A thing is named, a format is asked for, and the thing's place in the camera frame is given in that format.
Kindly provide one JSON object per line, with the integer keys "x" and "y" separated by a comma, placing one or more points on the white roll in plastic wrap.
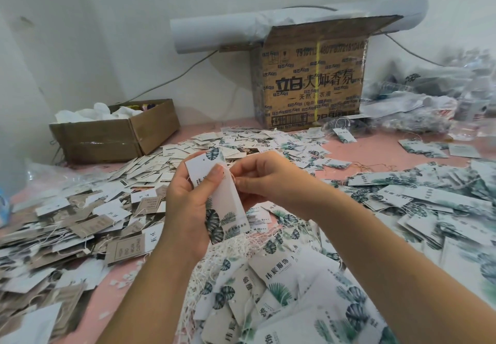
{"x": 223, "y": 28}

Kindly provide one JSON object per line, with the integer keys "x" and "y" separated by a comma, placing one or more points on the person's right forearm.
{"x": 415, "y": 278}

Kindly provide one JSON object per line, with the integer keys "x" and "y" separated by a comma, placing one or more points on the pile of brown white tags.
{"x": 68, "y": 243}

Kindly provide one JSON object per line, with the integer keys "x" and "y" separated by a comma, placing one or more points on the clear plastic bag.
{"x": 50, "y": 173}

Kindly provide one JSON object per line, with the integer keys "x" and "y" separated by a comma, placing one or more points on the blue tissue pack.
{"x": 4, "y": 204}

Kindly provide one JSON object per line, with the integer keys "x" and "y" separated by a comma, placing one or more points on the pile of green leaf tags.
{"x": 426, "y": 231}

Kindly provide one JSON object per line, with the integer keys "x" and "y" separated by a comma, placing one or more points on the white crumpled material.
{"x": 98, "y": 113}

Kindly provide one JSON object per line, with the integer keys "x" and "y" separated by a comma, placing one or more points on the heap of small tags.
{"x": 232, "y": 144}

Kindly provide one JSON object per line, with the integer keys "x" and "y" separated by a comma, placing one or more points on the person's right hand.
{"x": 279, "y": 181}

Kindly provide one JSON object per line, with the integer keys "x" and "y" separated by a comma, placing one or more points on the person's left forearm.
{"x": 143, "y": 305}

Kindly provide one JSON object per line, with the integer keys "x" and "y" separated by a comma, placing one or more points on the person's left hand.
{"x": 190, "y": 216}

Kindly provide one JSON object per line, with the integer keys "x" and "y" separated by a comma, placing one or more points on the large printed cardboard box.
{"x": 311, "y": 80}

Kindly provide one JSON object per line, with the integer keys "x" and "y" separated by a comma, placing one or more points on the single white leaf print tag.
{"x": 221, "y": 208}

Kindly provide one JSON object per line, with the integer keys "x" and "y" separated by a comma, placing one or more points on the heap of clear plastic bags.
{"x": 440, "y": 100}

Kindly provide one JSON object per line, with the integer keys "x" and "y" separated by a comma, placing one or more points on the small open cardboard box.
{"x": 115, "y": 131}

